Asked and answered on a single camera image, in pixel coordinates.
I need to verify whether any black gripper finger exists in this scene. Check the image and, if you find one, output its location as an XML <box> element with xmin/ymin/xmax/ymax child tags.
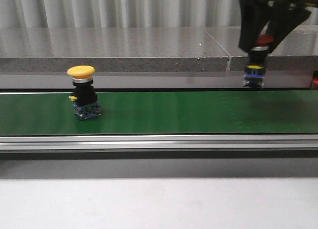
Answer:
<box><xmin>265</xmin><ymin>2</ymin><xmax>311</xmax><ymax>53</ymax></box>
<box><xmin>238</xmin><ymin>0</ymin><xmax>271</xmax><ymax>53</ymax></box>

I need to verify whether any grey stone slab right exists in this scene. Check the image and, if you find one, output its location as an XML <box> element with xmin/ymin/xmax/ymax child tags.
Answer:
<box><xmin>206</xmin><ymin>25</ymin><xmax>318</xmax><ymax>71</ymax></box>

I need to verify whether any grey stone slab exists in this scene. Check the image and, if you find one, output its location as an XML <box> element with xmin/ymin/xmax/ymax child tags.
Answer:
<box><xmin>0</xmin><ymin>27</ymin><xmax>228</xmax><ymax>75</ymax></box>
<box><xmin>206</xmin><ymin>25</ymin><xmax>318</xmax><ymax>71</ymax></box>

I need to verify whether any green conveyor belt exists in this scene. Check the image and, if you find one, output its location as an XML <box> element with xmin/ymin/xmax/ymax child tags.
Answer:
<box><xmin>0</xmin><ymin>90</ymin><xmax>318</xmax><ymax>136</ymax></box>

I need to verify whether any grey stone slab left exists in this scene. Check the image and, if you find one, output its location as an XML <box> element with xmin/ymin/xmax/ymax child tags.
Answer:
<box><xmin>0</xmin><ymin>27</ymin><xmax>228</xmax><ymax>75</ymax></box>

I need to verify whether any white pleated curtain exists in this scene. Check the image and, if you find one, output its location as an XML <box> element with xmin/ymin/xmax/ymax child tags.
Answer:
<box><xmin>0</xmin><ymin>0</ymin><xmax>318</xmax><ymax>29</ymax></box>

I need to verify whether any white panel under slab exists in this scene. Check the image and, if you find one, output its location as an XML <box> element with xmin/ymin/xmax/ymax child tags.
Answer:
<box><xmin>0</xmin><ymin>73</ymin><xmax>312</xmax><ymax>89</ymax></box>

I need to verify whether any aluminium conveyor side rail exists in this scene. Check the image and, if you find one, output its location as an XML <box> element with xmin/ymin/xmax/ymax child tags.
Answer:
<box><xmin>0</xmin><ymin>134</ymin><xmax>318</xmax><ymax>153</ymax></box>

